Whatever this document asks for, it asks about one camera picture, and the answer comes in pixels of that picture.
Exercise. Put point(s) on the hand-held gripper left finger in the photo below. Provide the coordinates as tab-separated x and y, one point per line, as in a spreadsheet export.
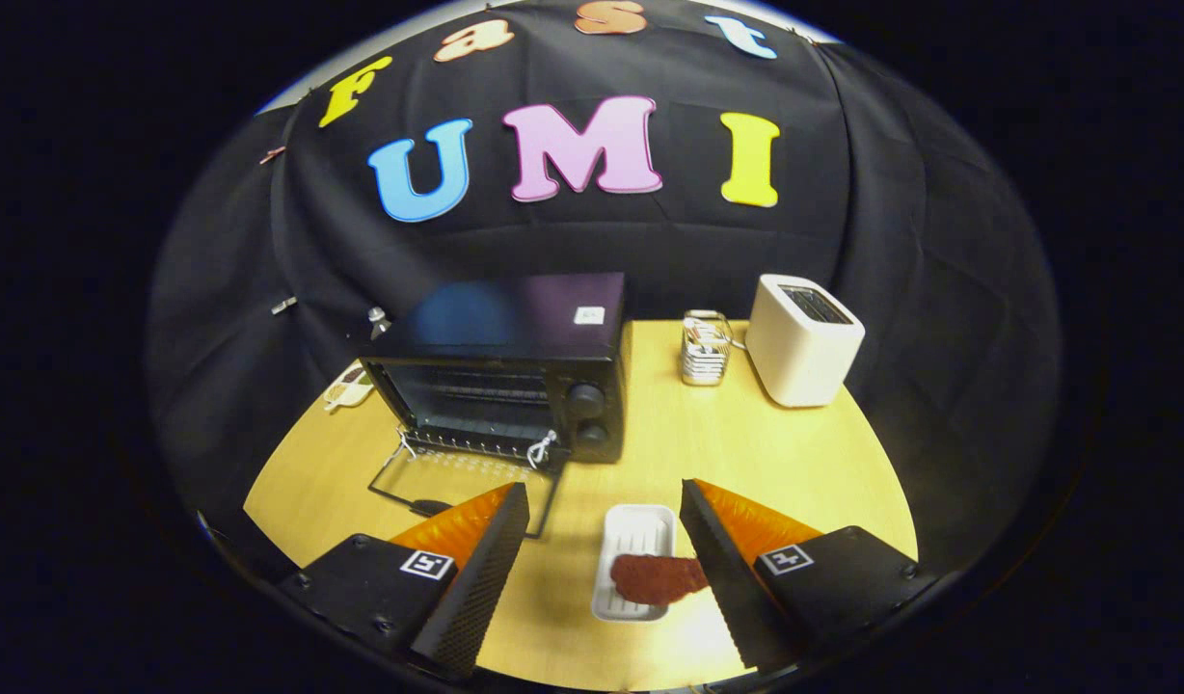
481	578

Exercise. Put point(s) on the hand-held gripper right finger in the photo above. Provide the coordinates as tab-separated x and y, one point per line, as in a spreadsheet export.
722	569

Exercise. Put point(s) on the red meat slice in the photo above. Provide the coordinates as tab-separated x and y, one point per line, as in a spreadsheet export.
650	578

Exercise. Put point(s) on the black toaster oven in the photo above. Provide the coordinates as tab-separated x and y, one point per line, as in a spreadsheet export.
515	318

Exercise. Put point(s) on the white bread toaster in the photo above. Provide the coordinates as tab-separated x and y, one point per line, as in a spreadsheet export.
794	357

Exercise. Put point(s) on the white plastic tray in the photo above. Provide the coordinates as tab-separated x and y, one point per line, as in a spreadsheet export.
635	535

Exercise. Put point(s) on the small white seasoning dish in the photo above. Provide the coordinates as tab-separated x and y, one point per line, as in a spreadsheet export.
349	390

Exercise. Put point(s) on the small silver shaker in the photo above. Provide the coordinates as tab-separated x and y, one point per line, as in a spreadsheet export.
378	323

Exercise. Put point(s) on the silver cloth clip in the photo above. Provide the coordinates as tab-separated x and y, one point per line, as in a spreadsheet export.
283	306

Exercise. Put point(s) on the black backdrop cloth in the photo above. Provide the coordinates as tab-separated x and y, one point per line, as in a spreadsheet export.
843	241

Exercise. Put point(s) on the copper cloth clip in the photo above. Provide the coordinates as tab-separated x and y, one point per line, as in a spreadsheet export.
272	155

